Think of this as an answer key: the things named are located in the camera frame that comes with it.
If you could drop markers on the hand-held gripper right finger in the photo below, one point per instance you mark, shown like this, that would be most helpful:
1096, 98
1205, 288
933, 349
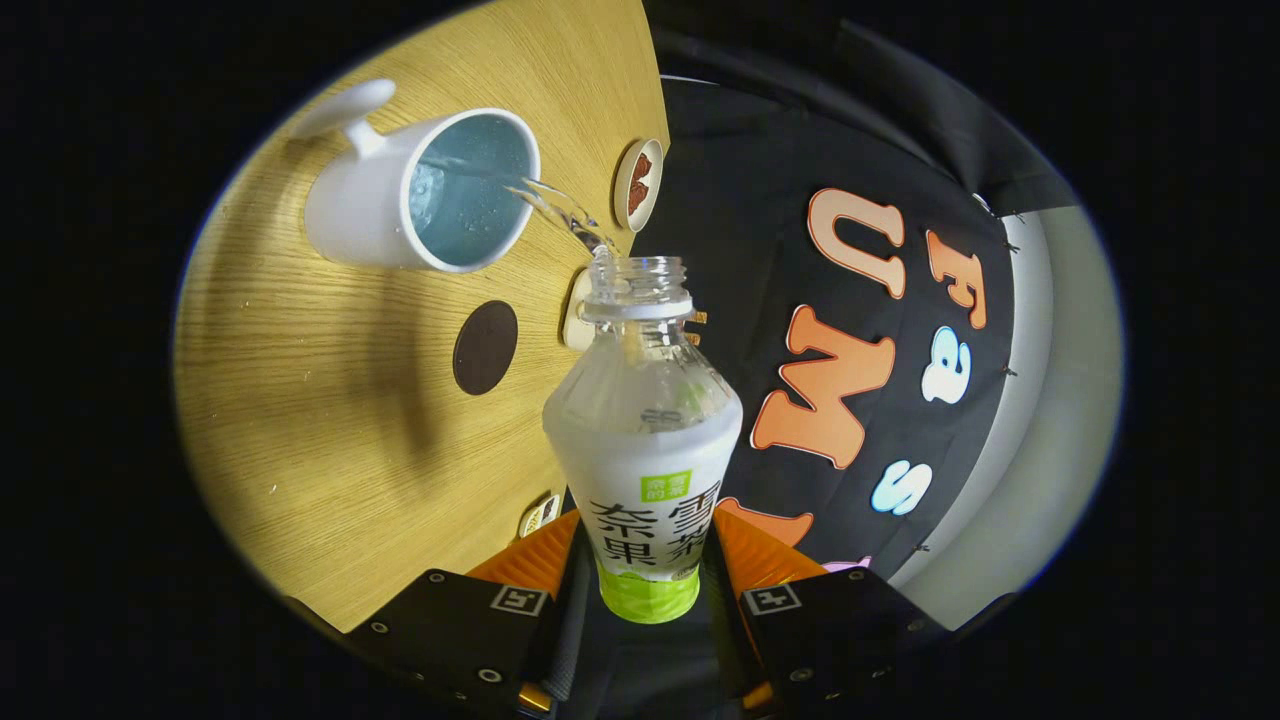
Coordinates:
840, 630

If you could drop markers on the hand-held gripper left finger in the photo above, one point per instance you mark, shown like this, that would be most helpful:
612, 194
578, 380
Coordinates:
440, 630

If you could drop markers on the clear bottle white green label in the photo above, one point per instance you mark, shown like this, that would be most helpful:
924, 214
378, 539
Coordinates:
645, 450

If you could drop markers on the dark brown round coaster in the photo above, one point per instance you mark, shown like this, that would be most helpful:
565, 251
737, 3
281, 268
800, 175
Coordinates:
485, 348

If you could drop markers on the white cup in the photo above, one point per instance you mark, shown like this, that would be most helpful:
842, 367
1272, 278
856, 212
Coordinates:
350, 215

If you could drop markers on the clear juice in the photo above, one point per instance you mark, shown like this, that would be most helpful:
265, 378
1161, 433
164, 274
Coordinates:
560, 210

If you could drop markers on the white divided dish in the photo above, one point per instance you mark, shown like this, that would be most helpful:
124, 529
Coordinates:
540, 515

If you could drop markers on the wooden table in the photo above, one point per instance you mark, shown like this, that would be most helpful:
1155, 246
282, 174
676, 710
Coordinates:
300, 400

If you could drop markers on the white toaster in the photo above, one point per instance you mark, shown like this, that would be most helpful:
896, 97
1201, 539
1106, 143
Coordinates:
578, 325

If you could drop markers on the black backdrop cloth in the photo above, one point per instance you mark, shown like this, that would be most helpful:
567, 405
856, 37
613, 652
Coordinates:
740, 200

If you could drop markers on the white round plate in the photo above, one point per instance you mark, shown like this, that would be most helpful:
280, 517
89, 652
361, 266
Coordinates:
622, 200

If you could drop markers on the red-brown food piece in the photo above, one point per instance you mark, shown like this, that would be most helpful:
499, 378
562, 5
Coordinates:
636, 198
643, 166

